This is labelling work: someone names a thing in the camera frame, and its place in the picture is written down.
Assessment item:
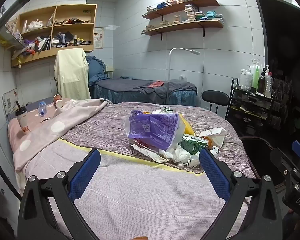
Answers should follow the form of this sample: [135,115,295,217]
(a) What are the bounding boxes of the blue clothes pile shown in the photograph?
[86,56,108,86]

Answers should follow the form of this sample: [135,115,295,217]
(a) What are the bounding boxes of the pink polka dot blanket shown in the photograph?
[12,99,113,170]

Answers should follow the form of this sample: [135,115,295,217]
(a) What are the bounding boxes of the brown bottle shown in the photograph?
[258,68,266,94]

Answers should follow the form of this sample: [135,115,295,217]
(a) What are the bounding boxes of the milk tea cup with straw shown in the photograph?
[15,101,32,134]

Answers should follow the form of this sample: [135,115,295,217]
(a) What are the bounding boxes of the green drink carton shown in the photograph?
[180,134,209,155]

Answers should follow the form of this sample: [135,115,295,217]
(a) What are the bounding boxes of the black stool with backrest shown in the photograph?
[202,90,229,114]

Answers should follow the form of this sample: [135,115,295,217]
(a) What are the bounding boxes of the wooden wall cabinet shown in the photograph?
[11,4,98,68]

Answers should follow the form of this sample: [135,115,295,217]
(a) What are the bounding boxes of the white floor lamp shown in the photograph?
[167,48,201,105]

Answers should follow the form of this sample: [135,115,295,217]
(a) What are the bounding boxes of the massage bed with grey cover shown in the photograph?
[90,76,198,107]

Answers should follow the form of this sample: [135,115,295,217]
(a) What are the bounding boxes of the purple plastic bag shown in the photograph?
[125,110,185,152]

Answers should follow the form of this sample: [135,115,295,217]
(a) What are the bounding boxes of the red cloth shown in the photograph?
[147,80,165,89]

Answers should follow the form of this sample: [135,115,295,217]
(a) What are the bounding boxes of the bed with lilac sheet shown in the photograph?
[7,97,262,240]

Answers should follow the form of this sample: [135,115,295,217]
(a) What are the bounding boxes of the yellow foam net sleeve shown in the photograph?
[179,114,195,135]

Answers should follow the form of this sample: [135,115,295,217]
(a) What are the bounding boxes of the white napkin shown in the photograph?
[159,145,201,168]

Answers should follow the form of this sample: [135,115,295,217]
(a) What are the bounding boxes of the cream towel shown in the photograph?
[54,47,91,101]

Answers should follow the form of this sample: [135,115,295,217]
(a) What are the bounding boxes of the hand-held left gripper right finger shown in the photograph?
[199,148,283,240]

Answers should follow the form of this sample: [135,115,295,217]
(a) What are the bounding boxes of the white jar bottle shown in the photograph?
[239,69,248,87]

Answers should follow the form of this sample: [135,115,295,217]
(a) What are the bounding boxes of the dark trash bin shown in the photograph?
[240,136,287,193]

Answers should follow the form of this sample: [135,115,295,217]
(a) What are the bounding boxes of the clear water bottle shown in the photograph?
[37,101,48,118]

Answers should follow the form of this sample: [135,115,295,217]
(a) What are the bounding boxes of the wall code sign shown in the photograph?
[2,89,18,117]

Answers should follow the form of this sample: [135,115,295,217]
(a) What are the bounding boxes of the black storage cart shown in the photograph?
[226,78,276,131]

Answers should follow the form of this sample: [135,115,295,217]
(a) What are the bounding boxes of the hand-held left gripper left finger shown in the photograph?
[17,148,102,240]

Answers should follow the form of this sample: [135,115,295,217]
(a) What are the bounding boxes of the rack of dark packets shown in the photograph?
[270,57,294,130]

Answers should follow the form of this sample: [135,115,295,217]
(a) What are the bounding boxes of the wall poster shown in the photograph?
[93,27,104,50]

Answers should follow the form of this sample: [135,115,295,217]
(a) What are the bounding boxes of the purple striped blanket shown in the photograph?
[61,102,255,178]

